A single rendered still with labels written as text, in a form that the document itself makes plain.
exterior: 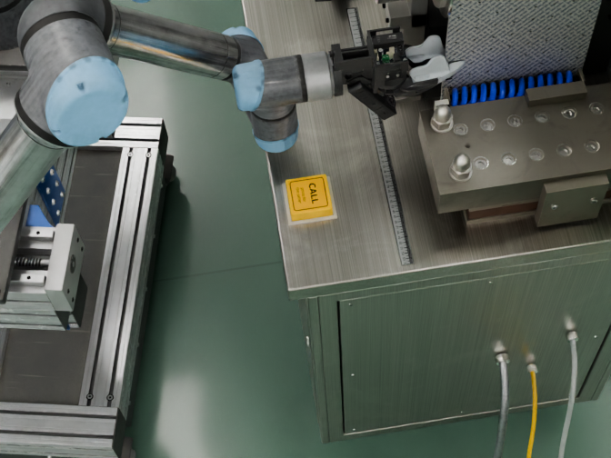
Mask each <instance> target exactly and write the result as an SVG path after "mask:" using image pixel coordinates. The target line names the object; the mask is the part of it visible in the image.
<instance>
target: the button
mask: <svg viewBox="0 0 611 458"><path fill-rule="evenodd" d="M285 186H286V191H287V197H288V203H289V208H290V214H291V219H292V221H299V220H305V219H311V218H317V217H323V216H329V215H333V206H332V202H331V197H330V192H329V187H328V182H327V177H326V174H321V175H314V176H308V177H302V178H296V179H290V180H286V181H285Z"/></svg>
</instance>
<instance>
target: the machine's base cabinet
mask: <svg viewBox="0 0 611 458"><path fill-rule="evenodd" d="M298 304H299V310H300V315H301V321H302V326H303V333H304V338H305V348H306V354H307V360H308V365H309V372H310V377H311V383H312V388H313V394H314V399H315V405H316V416H317V421H318V423H319V429H320V434H321V440H322V443H329V442H335V441H342V440H347V439H353V438H358V437H365V436H370V435H376V434H381V433H392V432H398V431H404V430H410V429H415V428H421V427H427V426H433V425H439V424H444V423H455V422H461V421H466V420H472V419H478V418H484V417H489V416H495V415H500V401H501V385H500V372H499V365H496V361H495V357H496V356H497V355H499V354H501V353H507V354H509V358H510V363H508V364H507V367H508V376H509V408H508V413H517V412H523V411H529V410H533V391H532V381H531V374H529V373H527V369H526V367H527V366H528V365H530V364H536V367H537V370H538V372H537V373H535V375H536V393H537V409H540V408H547V407H552V406H558V405H563V404H568V402H569V395H570V388H571V375H572V356H571V346H570V343H568V342H567V340H566V334H568V333H569V332H577V334H578V337H579V339H578V341H576V353H577V379H576V396H575V403H580V402H585V401H590V400H591V401H593V400H597V399H598V397H599V395H600V394H601V392H602V390H603V388H604V386H605V384H606V382H607V380H608V378H609V376H610V374H611V251H607V252H601V253H595V254H584V255H579V256H572V257H567V258H560V259H555V260H549V261H543V262H537V263H531V264H520V265H514V266H508V267H502V268H496V269H490V270H484V271H479V272H472V273H467V274H456V275H449V276H444V277H438V278H432V279H426V280H420V281H414V282H408V283H402V284H391V285H386V286H379V287H374V288H368V289H362V290H356V291H350V292H344V293H338V294H328V295H321V296H316V297H309V298H304V299H298Z"/></svg>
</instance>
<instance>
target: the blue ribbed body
mask: <svg viewBox="0 0 611 458"><path fill-rule="evenodd" d="M527 81H528V83H527V84H526V83H525V79H524V78H523V77H520V78H519V79H518V85H516V81H515V80H514V79H510V80H509V86H506V81H504V80H501V81H500V83H499V87H496V83H495V82H491V83H490V89H487V87H486V84H485V83H482V84H481V85H480V90H477V86H476V85H471V92H468V89H467V87H466V86H463V87H462V89H461V92H462V93H460V94H459V92H458V89H457V88H456V87H454V88H453V89H452V94H451V95H449V96H450V100H451V105H452V106H457V105H468V104H474V103H480V102H486V101H493V100H498V99H505V98H510V97H517V96H523V95H525V92H526V89H528V88H535V87H541V86H547V85H559V84H564V83H571V82H576V81H580V80H579V76H578V75H576V76H573V75H572V72H571V71H570V70H567V71H566V77H564V78H563V74H562V73H561V72H557V73H556V79H554V77H553V75H552V74H550V73H549V74H547V76H546V80H545V81H544V77H543V76H542V75H538V76H537V82H535V79H534V77H533V76H529V77H528V78H527Z"/></svg>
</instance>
